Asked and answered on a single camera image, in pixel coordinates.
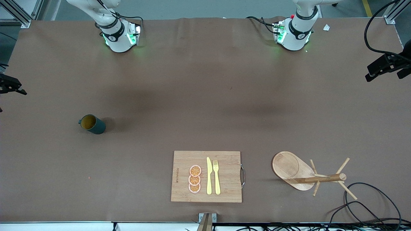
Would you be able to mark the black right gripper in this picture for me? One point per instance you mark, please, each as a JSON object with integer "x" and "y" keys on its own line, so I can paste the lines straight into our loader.
{"x": 4, "y": 84}

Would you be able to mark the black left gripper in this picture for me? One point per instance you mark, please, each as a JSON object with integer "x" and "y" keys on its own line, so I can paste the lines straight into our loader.
{"x": 392, "y": 60}

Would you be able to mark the teal mug yellow inside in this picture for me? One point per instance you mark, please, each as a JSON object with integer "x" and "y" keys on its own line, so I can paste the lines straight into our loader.
{"x": 98, "y": 126}

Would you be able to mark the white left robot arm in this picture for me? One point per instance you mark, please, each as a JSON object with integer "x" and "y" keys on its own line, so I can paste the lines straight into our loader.
{"x": 298, "y": 32}

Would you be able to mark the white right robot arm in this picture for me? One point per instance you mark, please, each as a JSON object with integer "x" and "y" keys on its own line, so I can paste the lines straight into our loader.
{"x": 115, "y": 38}

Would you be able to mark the small white paper scrap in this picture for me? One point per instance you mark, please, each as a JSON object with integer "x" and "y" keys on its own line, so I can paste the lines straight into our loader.
{"x": 326, "y": 27}

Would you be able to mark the brown table mat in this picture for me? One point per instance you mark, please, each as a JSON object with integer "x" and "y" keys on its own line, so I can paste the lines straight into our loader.
{"x": 160, "y": 96}

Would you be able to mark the wooden mug tree stand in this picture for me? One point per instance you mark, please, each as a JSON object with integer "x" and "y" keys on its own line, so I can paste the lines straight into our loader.
{"x": 285, "y": 166}

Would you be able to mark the white desk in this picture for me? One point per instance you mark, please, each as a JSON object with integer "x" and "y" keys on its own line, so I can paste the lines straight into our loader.
{"x": 64, "y": 227}

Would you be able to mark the orange slice toy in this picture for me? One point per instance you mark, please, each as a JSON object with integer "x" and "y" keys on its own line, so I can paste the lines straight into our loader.
{"x": 194, "y": 189}
{"x": 194, "y": 181}
{"x": 195, "y": 170}

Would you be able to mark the yellow plastic fork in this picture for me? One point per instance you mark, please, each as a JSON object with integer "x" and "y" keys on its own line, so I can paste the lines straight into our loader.
{"x": 217, "y": 183}

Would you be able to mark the yellow plastic knife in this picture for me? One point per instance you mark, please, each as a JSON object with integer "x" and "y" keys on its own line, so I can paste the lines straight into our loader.
{"x": 209, "y": 179}

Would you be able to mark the aluminium frame post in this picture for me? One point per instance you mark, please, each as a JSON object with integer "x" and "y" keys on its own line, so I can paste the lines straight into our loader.
{"x": 393, "y": 12}
{"x": 19, "y": 16}

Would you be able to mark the aluminium camera post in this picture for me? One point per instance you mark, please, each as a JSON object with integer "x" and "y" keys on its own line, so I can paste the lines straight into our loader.
{"x": 205, "y": 223}

